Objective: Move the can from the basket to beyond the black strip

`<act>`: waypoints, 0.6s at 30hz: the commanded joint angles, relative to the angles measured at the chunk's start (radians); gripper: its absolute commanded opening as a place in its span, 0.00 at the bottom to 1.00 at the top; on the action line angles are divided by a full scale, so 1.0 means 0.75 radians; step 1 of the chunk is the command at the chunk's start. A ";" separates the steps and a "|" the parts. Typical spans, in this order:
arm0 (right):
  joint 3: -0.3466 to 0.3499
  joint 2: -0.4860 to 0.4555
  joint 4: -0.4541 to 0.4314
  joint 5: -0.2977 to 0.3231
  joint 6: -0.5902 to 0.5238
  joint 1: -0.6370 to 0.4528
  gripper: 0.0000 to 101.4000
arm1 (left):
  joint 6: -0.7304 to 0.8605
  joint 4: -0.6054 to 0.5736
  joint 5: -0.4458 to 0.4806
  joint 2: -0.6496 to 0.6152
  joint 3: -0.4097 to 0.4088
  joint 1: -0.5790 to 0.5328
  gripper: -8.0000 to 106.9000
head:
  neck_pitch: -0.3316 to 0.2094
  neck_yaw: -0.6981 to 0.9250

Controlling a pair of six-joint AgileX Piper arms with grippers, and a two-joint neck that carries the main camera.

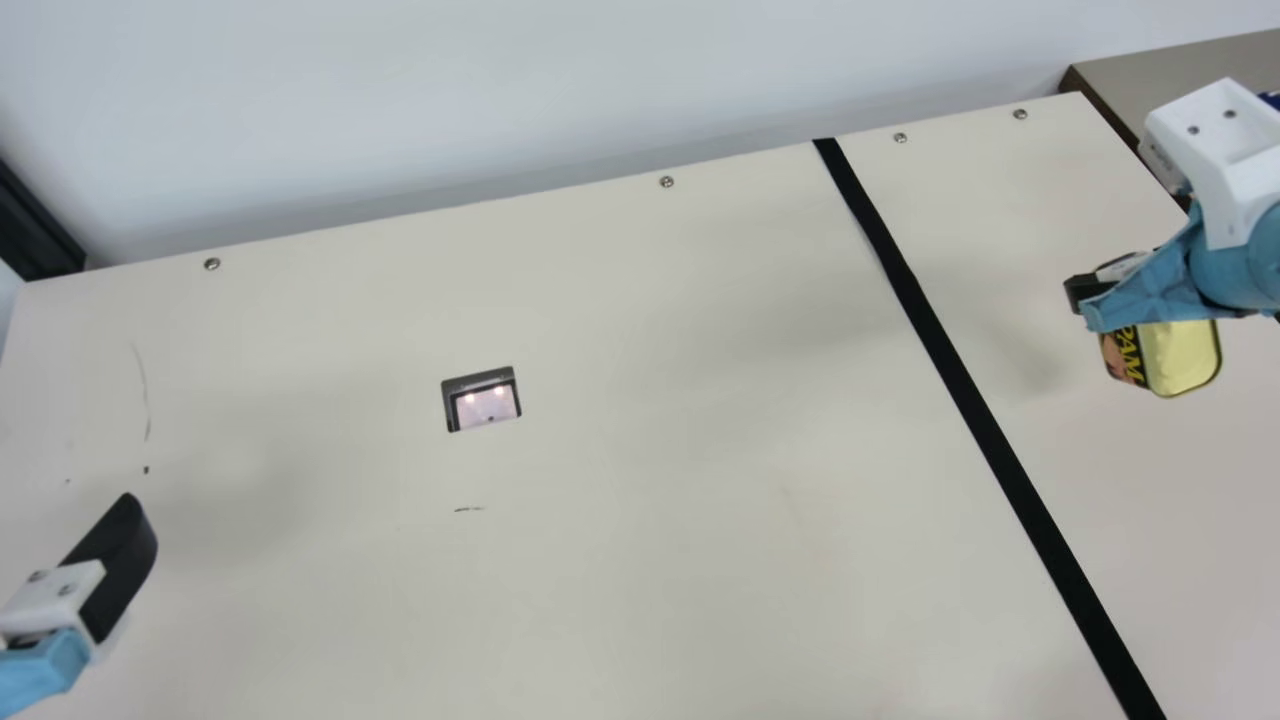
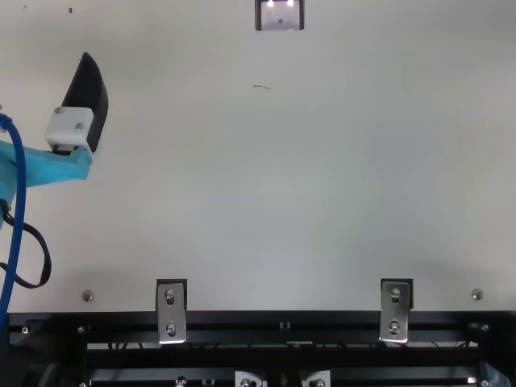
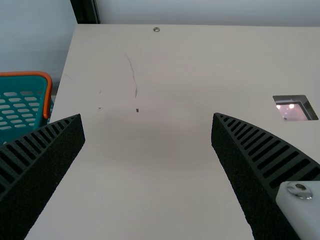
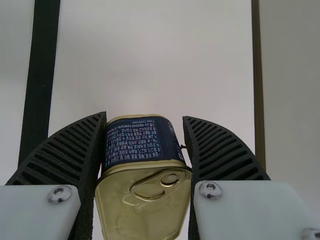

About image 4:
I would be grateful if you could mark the rectangular tin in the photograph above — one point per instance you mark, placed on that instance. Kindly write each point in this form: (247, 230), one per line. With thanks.
(140, 200)

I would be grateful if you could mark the black strip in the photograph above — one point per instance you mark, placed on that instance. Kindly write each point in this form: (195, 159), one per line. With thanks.
(40, 75)

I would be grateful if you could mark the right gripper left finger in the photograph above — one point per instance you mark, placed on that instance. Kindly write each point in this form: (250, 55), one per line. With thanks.
(50, 160)

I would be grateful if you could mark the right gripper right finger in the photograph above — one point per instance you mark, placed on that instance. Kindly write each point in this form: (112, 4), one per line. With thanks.
(225, 155)

